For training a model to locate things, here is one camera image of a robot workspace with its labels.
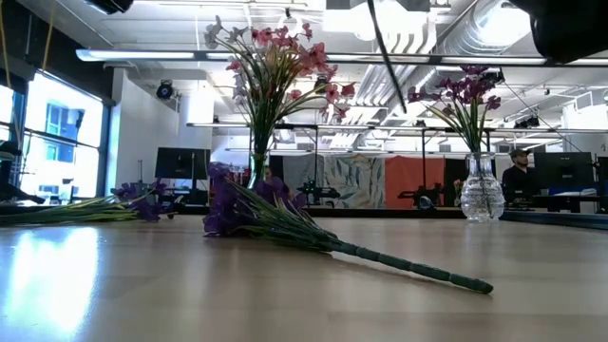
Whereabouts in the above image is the black metal station frame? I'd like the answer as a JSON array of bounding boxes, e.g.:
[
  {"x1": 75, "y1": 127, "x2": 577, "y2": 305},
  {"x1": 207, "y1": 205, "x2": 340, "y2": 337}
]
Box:
[{"x1": 185, "y1": 121, "x2": 608, "y2": 210}]

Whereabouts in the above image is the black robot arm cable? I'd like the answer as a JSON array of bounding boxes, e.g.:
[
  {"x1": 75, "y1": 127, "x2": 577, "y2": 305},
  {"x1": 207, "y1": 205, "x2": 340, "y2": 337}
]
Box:
[{"x1": 367, "y1": 0, "x2": 409, "y2": 115}]

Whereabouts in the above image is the round black ceiling speaker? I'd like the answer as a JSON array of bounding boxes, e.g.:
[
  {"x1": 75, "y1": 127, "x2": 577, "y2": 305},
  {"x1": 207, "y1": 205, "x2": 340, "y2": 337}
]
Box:
[{"x1": 155, "y1": 79, "x2": 175, "y2": 101}]

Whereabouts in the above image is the white flower bunch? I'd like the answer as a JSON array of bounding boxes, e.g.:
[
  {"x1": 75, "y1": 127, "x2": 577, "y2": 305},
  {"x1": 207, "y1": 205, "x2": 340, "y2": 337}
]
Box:
[
  {"x1": 202, "y1": 15, "x2": 267, "y2": 158},
  {"x1": 227, "y1": 66, "x2": 267, "y2": 158}
]

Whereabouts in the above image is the pink flower bunch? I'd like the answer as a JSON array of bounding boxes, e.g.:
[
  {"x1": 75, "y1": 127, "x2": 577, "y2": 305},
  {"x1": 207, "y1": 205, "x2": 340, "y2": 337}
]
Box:
[
  {"x1": 265, "y1": 42, "x2": 357, "y2": 158},
  {"x1": 225, "y1": 22, "x2": 329, "y2": 158}
]

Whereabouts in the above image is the green glass vase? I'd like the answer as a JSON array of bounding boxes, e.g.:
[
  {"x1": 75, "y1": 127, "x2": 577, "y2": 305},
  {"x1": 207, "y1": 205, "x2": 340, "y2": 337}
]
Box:
[{"x1": 246, "y1": 150, "x2": 270, "y2": 191}]

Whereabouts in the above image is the magenta flower bunch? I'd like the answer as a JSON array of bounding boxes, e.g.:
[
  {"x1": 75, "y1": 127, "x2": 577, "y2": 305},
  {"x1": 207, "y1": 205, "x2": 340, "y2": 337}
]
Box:
[{"x1": 407, "y1": 65, "x2": 504, "y2": 154}]

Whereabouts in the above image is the person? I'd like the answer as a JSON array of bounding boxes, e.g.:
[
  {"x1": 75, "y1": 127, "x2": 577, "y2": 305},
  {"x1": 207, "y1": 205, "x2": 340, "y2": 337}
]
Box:
[
  {"x1": 502, "y1": 147, "x2": 542, "y2": 203},
  {"x1": 263, "y1": 164, "x2": 289, "y2": 191}
]

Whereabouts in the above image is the clear glass vase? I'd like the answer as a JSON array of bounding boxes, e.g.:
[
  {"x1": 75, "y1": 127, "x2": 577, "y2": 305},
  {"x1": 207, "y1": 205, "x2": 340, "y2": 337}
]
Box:
[{"x1": 459, "y1": 151, "x2": 506, "y2": 223}]

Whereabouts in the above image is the leaf pattern wall panel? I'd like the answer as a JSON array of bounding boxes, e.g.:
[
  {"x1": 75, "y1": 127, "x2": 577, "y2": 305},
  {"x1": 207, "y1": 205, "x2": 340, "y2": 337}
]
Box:
[{"x1": 324, "y1": 154, "x2": 387, "y2": 209}]

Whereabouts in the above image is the black monitor on stand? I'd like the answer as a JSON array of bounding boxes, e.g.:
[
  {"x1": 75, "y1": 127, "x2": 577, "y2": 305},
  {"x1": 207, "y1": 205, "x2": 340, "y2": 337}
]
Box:
[{"x1": 154, "y1": 146, "x2": 212, "y2": 181}]

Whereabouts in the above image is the wide black monitor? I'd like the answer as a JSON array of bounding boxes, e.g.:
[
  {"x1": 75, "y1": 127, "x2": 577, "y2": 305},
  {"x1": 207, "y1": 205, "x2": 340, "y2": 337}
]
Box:
[{"x1": 533, "y1": 151, "x2": 596, "y2": 189}]

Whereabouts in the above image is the long fluorescent lamp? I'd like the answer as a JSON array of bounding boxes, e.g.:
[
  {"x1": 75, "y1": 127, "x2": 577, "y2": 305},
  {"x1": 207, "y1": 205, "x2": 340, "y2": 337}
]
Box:
[{"x1": 75, "y1": 48, "x2": 197, "y2": 63}]

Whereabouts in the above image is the large window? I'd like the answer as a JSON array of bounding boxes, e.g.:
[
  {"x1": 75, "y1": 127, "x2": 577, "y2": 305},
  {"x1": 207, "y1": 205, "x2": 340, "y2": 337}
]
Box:
[{"x1": 0, "y1": 70, "x2": 111, "y2": 206}]

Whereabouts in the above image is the silver ventilation duct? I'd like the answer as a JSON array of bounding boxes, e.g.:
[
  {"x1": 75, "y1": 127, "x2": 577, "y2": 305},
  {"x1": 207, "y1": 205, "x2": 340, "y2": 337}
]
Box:
[{"x1": 417, "y1": 0, "x2": 533, "y2": 96}]

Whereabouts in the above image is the orange wall panel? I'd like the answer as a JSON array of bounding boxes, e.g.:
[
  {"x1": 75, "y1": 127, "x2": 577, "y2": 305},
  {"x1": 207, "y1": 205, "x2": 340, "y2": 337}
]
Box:
[{"x1": 384, "y1": 155, "x2": 447, "y2": 209}]

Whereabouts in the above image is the dark purple flower bunch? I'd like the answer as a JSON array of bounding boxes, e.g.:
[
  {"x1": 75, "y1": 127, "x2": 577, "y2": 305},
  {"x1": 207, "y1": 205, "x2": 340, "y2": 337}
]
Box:
[
  {"x1": 0, "y1": 179, "x2": 176, "y2": 226},
  {"x1": 202, "y1": 161, "x2": 495, "y2": 295}
]

